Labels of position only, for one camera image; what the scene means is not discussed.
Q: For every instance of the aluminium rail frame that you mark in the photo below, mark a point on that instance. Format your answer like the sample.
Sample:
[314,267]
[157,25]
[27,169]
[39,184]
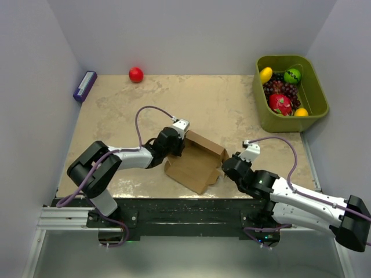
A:
[67,219]

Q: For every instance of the small orange fruit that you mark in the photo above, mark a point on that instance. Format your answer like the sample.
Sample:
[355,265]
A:
[301,112]

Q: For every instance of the yellow lemon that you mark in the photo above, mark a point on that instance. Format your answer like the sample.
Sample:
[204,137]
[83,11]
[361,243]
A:
[265,75]

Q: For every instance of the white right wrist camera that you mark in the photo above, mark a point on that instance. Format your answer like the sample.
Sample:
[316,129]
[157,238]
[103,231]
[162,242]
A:
[250,153]

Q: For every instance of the purple rectangular box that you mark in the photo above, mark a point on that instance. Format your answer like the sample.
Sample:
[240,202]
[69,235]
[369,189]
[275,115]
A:
[81,92]

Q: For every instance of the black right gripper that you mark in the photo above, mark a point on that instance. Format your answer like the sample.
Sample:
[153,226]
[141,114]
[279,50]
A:
[247,164]

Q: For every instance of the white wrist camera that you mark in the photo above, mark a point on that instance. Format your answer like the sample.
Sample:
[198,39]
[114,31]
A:
[181,126]
[250,153]

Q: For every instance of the green striped toy ball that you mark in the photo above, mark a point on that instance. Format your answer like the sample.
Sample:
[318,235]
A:
[292,76]

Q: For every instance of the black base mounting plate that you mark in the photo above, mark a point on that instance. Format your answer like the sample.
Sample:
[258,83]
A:
[139,217]

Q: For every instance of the dark red grapes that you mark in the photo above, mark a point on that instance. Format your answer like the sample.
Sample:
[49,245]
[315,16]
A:
[277,85]

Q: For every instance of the green plastic bin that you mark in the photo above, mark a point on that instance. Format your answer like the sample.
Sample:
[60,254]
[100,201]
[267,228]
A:
[310,94]

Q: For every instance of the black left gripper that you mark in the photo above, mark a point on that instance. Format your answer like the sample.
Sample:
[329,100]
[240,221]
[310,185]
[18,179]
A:
[181,146]

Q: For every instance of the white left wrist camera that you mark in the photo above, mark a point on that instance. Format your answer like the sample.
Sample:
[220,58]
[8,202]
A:
[181,126]

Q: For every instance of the brown cardboard box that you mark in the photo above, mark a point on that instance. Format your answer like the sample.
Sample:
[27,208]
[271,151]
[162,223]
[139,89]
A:
[199,165]

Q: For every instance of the red tomato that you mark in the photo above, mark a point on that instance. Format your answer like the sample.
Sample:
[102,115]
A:
[136,75]

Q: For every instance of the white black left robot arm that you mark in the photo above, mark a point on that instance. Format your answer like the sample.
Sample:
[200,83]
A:
[94,169]

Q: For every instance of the red dragon fruit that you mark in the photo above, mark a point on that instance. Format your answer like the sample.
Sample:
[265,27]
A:
[280,104]

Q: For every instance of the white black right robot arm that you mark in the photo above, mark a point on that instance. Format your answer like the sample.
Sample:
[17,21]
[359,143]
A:
[346,220]

